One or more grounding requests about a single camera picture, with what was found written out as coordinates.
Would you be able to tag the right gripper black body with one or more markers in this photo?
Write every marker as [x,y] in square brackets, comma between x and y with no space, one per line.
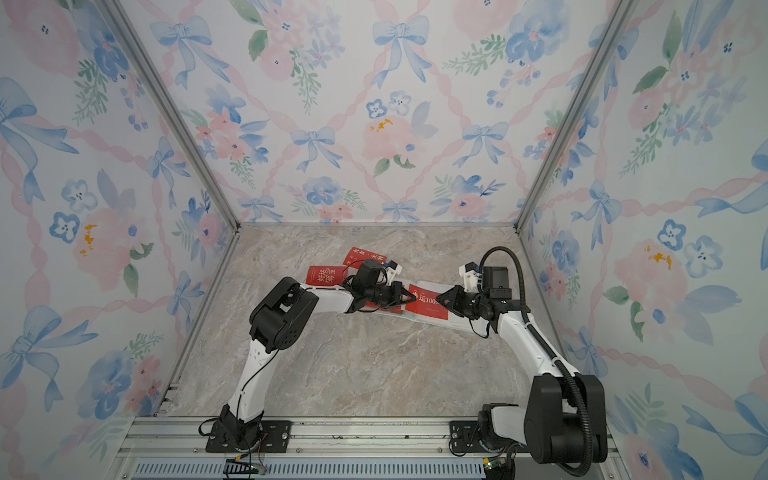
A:
[482,300]

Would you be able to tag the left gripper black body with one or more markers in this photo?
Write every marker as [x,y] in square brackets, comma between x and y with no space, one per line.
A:
[385,297]

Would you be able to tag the red card 100 percent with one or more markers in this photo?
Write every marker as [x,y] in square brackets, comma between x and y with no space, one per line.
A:
[426,304]

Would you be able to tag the red card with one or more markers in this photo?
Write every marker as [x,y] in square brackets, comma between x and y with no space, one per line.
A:
[326,276]
[357,256]

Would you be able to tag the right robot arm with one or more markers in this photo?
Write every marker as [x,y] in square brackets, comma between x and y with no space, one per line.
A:
[564,420]

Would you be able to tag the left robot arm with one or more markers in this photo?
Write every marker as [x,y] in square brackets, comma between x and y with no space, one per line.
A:
[276,324]

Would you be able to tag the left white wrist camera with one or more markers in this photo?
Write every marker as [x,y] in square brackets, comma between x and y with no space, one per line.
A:
[392,270]

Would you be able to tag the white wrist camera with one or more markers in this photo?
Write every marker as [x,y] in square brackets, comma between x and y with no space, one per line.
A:
[471,277]
[392,270]

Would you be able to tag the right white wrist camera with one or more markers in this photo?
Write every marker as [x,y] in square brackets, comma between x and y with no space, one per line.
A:
[471,277]

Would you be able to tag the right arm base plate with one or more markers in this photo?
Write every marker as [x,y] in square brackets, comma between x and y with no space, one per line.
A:
[470,436]

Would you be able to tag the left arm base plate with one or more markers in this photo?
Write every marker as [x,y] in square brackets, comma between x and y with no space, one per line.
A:
[265,436]

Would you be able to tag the left aluminium corner post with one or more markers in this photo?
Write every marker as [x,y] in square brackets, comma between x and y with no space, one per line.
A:
[118,20]

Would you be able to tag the aluminium corner post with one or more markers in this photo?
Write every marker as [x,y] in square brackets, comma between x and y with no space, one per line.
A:
[608,41]
[118,20]

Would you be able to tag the aluminium front rail frame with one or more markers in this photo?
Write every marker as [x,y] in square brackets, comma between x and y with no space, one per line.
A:
[320,448]

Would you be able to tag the right aluminium corner post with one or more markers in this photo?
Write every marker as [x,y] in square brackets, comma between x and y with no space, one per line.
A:
[608,41]

